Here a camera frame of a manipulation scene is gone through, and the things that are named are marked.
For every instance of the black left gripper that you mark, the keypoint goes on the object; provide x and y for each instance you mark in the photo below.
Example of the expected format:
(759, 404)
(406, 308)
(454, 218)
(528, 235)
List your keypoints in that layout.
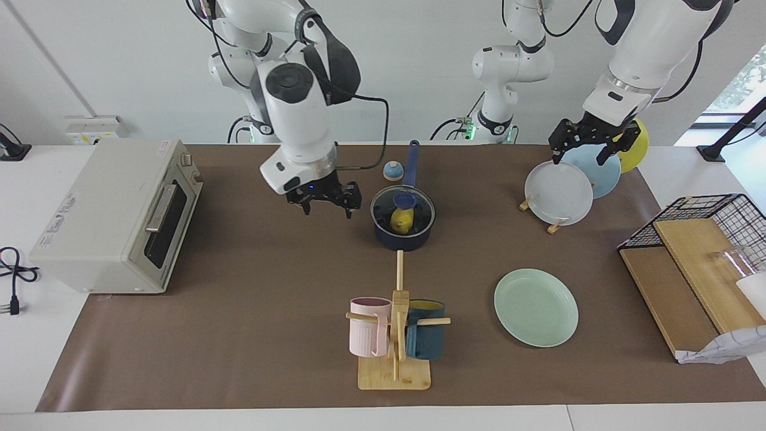
(598, 129)

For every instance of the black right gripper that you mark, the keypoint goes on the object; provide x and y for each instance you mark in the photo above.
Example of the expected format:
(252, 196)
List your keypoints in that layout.
(317, 190)

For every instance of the glass lid with blue knob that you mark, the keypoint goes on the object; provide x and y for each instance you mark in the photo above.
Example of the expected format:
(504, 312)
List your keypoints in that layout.
(421, 211)

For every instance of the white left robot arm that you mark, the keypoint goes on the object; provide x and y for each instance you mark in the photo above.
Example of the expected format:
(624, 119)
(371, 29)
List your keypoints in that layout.
(646, 54)

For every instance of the light blue plate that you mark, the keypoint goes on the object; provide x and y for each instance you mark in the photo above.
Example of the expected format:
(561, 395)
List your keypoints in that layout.
(601, 176)

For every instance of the yellow plate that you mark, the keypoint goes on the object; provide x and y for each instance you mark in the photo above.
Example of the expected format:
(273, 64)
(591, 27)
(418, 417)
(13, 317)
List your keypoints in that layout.
(639, 152)

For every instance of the grey plate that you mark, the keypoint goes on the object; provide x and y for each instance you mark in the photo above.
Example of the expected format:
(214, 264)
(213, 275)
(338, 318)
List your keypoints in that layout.
(559, 194)

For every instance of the dark blue pot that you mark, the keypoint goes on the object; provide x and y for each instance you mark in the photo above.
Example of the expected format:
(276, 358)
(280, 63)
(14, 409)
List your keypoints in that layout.
(401, 242)

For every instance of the wooden plate rack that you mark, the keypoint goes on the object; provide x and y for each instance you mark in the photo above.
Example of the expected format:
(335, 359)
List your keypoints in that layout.
(554, 227)

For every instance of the pale green plate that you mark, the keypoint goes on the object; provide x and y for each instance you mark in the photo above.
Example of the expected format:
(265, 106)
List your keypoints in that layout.
(535, 308)

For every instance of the small blue domed shaker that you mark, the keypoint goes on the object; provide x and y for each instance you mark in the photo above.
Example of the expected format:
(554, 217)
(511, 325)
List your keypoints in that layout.
(393, 172)

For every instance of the pink ribbed mug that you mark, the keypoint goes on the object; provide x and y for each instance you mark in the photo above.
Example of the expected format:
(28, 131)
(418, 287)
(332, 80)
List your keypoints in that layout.
(365, 329)

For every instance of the light wooden cutting board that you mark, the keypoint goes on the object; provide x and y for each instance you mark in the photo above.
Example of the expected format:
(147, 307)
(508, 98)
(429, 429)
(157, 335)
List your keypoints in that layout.
(700, 269)

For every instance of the brown table mat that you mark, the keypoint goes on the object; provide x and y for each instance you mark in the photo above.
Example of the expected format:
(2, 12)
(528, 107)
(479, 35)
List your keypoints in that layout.
(269, 359)

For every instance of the dark teal mug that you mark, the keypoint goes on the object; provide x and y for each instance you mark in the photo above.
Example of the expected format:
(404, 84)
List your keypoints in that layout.
(428, 341)

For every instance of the dark wooden cutting board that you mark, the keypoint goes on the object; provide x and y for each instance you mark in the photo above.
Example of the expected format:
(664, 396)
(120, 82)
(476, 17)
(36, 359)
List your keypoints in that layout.
(664, 299)

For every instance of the clear glass cup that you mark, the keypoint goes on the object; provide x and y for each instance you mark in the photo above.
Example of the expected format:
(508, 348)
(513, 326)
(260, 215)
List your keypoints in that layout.
(733, 260)

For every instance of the wooden mug tree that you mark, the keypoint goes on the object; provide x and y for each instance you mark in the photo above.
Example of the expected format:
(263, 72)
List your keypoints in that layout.
(395, 377)

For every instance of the white cup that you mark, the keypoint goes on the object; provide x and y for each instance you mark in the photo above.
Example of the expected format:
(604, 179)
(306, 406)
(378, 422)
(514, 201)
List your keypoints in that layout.
(755, 293)

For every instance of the beige toaster oven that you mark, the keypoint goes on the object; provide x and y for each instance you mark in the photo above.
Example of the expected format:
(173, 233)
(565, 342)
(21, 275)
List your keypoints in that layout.
(96, 221)

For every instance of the white power strip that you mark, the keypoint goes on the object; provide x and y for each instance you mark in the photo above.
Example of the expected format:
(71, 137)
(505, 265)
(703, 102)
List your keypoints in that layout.
(96, 129)

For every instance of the white checkered cloth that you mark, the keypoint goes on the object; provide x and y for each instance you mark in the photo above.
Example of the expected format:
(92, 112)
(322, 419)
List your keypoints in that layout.
(730, 347)

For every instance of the black clamp base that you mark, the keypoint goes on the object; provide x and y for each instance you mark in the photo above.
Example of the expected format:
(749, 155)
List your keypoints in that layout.
(15, 152)

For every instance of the black camera stand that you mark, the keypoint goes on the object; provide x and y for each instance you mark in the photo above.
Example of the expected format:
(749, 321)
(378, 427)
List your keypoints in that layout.
(712, 152)

